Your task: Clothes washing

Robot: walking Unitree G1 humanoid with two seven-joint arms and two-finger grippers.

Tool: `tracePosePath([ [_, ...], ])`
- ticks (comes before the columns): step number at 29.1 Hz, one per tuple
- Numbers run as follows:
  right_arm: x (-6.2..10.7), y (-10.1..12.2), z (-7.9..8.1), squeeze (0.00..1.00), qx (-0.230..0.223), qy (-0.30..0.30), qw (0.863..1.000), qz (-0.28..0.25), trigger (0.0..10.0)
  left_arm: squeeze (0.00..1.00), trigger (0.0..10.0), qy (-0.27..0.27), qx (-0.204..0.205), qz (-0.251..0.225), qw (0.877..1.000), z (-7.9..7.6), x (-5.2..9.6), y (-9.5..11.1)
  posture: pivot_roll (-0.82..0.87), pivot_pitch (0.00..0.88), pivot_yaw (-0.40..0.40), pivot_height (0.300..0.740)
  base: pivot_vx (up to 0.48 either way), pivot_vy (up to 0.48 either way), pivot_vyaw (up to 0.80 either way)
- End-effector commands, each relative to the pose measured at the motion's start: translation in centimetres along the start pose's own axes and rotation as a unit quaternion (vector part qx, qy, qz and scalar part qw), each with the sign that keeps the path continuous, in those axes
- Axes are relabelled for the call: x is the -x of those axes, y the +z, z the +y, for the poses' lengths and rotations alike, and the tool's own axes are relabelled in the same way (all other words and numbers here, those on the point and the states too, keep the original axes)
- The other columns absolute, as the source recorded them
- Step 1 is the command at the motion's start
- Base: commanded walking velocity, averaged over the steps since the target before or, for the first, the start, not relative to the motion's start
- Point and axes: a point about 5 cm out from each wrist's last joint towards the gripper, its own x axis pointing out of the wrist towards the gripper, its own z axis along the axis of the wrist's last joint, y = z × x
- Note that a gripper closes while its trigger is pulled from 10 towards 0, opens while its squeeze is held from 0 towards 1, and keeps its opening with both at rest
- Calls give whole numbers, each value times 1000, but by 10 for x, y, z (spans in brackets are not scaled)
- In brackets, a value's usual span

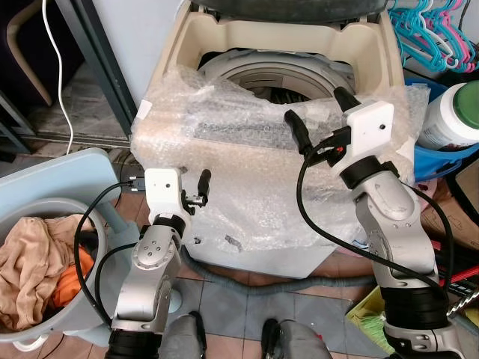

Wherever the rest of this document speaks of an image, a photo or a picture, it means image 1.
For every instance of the bent wooden chair frame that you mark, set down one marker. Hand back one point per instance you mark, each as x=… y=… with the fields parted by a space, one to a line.
x=22 y=52

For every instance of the beige top-load washing machine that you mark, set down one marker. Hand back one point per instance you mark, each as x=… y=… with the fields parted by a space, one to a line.
x=224 y=37

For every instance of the yellow-green plastic dustpan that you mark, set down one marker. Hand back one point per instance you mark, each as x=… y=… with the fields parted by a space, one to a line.
x=368 y=318

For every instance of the orange cloth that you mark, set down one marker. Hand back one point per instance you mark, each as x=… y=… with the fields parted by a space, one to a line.
x=75 y=273

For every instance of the beige cloth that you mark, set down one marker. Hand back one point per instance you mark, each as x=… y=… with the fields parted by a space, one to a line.
x=30 y=262

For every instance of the pink plastic basin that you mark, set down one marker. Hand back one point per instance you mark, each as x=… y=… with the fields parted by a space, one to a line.
x=432 y=188

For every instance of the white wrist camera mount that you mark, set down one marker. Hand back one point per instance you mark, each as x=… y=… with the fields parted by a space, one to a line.
x=162 y=193
x=372 y=127

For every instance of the blue plastic bucket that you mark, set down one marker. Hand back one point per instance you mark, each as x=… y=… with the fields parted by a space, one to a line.
x=441 y=161

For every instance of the grey left robot leg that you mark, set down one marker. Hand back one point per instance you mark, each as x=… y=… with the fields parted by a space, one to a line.
x=183 y=336

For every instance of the brown cardboard box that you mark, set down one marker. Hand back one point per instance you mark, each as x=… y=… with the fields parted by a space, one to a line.
x=456 y=217

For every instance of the cyan plastic clothes hangers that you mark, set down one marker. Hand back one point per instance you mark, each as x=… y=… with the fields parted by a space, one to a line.
x=419 y=37

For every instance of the white tape label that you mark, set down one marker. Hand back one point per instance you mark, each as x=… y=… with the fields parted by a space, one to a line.
x=144 y=111

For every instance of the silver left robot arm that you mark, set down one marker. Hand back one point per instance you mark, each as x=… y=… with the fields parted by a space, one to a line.
x=146 y=262

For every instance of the light blue plastic laundry basket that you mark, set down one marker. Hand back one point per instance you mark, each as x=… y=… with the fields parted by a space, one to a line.
x=52 y=176

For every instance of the grey right robot leg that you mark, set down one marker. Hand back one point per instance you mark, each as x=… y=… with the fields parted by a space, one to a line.
x=296 y=340

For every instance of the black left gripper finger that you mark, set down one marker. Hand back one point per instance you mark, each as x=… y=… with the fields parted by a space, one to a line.
x=203 y=183

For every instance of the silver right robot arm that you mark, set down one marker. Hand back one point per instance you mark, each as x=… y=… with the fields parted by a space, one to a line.
x=389 y=217

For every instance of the pink plastic clothes hangers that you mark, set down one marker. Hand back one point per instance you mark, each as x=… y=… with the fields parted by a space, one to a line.
x=464 y=41

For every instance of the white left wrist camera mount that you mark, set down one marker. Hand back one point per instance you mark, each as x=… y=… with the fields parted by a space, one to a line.
x=162 y=193

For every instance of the white jar with green lid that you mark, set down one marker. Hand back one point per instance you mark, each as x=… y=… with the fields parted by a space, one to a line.
x=449 y=120

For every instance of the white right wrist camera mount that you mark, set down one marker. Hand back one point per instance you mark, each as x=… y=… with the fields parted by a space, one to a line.
x=372 y=127

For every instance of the clear bubble wrap sheet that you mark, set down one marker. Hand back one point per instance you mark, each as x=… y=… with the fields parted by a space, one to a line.
x=247 y=194

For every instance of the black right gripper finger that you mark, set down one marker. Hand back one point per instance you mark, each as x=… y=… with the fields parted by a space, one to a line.
x=299 y=131
x=346 y=99

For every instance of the grey robot leg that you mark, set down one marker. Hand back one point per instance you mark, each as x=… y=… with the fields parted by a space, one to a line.
x=183 y=336
x=296 y=340

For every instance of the dark grey door frame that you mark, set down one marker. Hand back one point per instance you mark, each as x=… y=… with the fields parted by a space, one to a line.
x=97 y=60

